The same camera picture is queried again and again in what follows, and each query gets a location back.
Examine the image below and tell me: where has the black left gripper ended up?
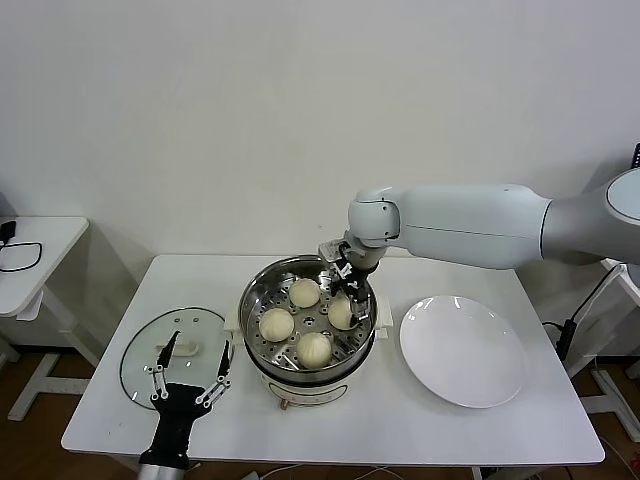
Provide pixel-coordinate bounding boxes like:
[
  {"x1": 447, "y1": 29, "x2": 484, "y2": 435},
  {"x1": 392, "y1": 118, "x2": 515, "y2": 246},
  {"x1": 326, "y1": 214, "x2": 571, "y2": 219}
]
[{"x1": 142, "y1": 329, "x2": 234, "y2": 461}]

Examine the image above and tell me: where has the white side desk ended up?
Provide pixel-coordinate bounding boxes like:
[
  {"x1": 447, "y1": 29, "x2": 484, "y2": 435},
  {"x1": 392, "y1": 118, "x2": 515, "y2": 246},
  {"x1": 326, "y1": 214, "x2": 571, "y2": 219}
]
[
  {"x1": 564, "y1": 257, "x2": 640, "y2": 444},
  {"x1": 0, "y1": 216, "x2": 104, "y2": 421}
]

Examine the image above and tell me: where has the white round plate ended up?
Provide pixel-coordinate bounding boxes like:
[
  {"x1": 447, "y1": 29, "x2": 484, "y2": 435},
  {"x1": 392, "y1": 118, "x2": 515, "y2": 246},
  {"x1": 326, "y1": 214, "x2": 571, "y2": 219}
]
[{"x1": 398, "y1": 295, "x2": 527, "y2": 409}]

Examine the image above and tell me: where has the laptop charger cable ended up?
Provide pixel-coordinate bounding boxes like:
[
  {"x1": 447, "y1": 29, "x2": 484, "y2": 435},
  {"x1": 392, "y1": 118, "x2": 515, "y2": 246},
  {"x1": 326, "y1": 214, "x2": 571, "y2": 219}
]
[{"x1": 569, "y1": 262, "x2": 631, "y2": 324}]

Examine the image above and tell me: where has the black power strip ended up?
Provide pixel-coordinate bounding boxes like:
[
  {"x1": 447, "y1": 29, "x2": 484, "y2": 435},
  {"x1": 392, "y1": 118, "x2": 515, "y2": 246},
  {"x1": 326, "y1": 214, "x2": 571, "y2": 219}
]
[{"x1": 542, "y1": 319, "x2": 574, "y2": 362}]

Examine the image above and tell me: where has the stainless steel steamer basket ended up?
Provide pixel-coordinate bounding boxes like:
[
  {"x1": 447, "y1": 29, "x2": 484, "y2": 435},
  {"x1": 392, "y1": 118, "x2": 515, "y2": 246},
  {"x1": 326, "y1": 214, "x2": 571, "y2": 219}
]
[{"x1": 237, "y1": 254, "x2": 379, "y2": 374}]

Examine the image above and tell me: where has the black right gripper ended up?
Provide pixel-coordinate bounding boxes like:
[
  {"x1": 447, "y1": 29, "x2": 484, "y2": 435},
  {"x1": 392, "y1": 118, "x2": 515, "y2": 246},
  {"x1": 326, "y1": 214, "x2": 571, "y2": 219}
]
[{"x1": 327, "y1": 264, "x2": 374, "y2": 329}]

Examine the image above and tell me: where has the black looped cable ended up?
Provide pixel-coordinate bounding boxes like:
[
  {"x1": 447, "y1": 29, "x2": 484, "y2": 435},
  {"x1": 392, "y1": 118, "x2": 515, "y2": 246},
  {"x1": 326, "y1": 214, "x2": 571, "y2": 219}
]
[{"x1": 0, "y1": 239, "x2": 43, "y2": 275}]

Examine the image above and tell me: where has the round glass lid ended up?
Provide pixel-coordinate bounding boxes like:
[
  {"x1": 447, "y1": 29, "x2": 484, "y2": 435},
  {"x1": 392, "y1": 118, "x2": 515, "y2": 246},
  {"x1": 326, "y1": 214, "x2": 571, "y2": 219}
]
[{"x1": 118, "y1": 306, "x2": 236, "y2": 412}]

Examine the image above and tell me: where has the white steamed baozi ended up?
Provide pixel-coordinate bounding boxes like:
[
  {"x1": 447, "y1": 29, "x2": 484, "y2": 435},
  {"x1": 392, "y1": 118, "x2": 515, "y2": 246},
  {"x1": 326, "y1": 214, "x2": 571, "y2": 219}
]
[
  {"x1": 258, "y1": 308, "x2": 295, "y2": 344},
  {"x1": 289, "y1": 278, "x2": 321, "y2": 309},
  {"x1": 327, "y1": 297, "x2": 357, "y2": 330},
  {"x1": 296, "y1": 332, "x2": 333, "y2": 370}
]

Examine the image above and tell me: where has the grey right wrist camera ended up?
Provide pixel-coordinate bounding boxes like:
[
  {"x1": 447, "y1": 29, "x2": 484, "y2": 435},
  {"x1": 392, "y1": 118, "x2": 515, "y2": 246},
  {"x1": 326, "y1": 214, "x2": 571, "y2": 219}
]
[{"x1": 318, "y1": 238, "x2": 354, "y2": 262}]

